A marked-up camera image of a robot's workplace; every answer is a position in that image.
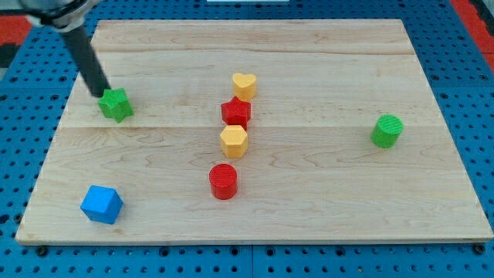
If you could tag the grey robot arm end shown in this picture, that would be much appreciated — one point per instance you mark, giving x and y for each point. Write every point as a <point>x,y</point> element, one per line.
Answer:
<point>62,15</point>

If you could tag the light wooden board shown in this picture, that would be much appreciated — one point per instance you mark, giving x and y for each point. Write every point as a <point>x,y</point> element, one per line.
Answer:
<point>311,174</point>

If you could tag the yellow hexagon block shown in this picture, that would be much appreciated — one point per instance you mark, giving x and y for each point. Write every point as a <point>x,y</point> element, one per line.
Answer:
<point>234,141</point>

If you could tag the red star block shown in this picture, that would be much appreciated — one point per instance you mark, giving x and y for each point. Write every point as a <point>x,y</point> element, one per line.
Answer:
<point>236,112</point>

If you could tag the red cylinder block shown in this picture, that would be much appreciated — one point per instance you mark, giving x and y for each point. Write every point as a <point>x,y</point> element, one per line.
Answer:
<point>223,181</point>

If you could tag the yellow heart block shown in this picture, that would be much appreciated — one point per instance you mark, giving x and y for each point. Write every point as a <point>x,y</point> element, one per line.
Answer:
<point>244,86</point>

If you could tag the green star block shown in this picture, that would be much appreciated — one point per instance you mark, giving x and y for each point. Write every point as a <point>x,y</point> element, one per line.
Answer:
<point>115,104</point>

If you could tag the green cylinder block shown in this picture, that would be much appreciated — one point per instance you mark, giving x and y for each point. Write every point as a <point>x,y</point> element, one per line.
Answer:
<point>387,131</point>

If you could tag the blue cube block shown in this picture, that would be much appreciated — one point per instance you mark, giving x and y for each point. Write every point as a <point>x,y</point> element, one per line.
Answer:
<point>102,204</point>

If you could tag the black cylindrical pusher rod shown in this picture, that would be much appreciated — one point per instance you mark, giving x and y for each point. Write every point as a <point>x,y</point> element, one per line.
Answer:
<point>79,45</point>

